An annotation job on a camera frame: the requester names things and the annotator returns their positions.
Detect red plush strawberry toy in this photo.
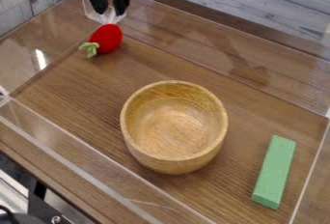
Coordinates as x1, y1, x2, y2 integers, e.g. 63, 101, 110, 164
79, 24, 125, 58

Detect clear acrylic tray walls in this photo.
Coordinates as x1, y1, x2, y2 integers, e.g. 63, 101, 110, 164
0, 0, 330, 224

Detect round wooden bowl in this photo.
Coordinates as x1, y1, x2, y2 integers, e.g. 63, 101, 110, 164
121, 80, 229, 175

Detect green rectangular foam block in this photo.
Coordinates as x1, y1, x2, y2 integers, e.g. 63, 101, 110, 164
251, 135, 297, 210

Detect black metal table bracket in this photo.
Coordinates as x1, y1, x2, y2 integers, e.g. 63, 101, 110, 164
27, 181, 74, 224

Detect black cable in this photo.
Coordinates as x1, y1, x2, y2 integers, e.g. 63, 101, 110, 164
0, 204, 19, 224

